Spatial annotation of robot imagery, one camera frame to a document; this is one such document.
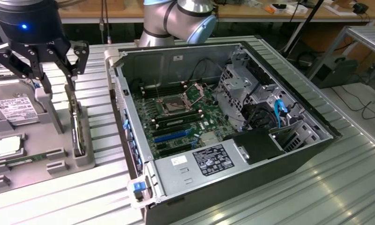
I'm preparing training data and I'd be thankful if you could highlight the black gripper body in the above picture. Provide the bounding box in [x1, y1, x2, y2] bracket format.
[0, 0, 72, 51]

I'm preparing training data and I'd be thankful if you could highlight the Nvidia graphics card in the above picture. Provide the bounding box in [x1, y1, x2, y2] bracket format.
[68, 92, 86, 158]

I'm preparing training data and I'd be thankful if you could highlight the hard disk with blue rails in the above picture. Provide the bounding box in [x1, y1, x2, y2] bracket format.
[0, 74, 48, 126]

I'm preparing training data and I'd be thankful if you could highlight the grey parts rack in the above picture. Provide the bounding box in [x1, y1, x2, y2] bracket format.
[0, 87, 96, 191]

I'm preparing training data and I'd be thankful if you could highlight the silver CPU chip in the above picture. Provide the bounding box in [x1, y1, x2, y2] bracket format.
[0, 137, 24, 157]

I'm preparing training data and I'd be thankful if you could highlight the CPU socket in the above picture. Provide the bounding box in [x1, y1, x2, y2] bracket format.
[157, 95, 188, 116]

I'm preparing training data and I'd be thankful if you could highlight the metal socket cover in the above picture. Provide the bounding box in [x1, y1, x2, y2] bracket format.
[181, 83, 204, 100]

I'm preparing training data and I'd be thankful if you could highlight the green motherboard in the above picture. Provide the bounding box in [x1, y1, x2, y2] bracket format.
[132, 81, 237, 160]

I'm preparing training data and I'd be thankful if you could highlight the silver disk bay cage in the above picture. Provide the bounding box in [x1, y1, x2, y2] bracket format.
[217, 63, 284, 127]

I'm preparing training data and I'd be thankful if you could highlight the silver chipset heat sink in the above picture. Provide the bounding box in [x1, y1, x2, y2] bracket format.
[199, 132, 223, 145]

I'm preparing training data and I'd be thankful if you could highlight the blue case latch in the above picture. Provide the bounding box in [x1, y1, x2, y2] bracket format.
[129, 182, 148, 195]

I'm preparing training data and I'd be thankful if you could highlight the grey power supply unit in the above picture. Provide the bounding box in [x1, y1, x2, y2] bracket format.
[152, 140, 249, 198]

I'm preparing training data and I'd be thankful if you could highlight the wooden desk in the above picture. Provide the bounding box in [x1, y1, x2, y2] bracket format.
[0, 0, 375, 24]

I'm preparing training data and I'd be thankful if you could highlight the orange and white box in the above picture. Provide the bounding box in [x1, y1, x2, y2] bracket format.
[264, 3, 288, 14]

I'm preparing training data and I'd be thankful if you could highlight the black open PC case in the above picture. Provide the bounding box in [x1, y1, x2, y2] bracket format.
[104, 41, 342, 225]

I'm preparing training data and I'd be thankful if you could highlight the black stand pole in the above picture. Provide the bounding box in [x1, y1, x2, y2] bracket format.
[280, 0, 326, 53]

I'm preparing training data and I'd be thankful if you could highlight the black box under table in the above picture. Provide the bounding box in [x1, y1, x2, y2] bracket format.
[314, 57, 359, 89]

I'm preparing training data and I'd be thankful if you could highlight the flat white board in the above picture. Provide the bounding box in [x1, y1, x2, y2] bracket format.
[323, 0, 358, 16]

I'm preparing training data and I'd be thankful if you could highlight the small black device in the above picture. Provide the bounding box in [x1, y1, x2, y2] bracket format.
[352, 2, 370, 14]

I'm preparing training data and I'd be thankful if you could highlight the grey hanging cable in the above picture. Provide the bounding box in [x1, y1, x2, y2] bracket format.
[99, 0, 112, 45]

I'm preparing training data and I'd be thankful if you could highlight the black wire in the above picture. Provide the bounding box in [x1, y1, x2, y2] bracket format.
[188, 58, 225, 83]

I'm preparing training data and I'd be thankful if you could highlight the blue wire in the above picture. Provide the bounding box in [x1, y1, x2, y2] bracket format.
[272, 98, 289, 129]

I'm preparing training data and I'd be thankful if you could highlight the metal slat frame table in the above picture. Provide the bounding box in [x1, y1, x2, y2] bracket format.
[306, 25, 375, 87]

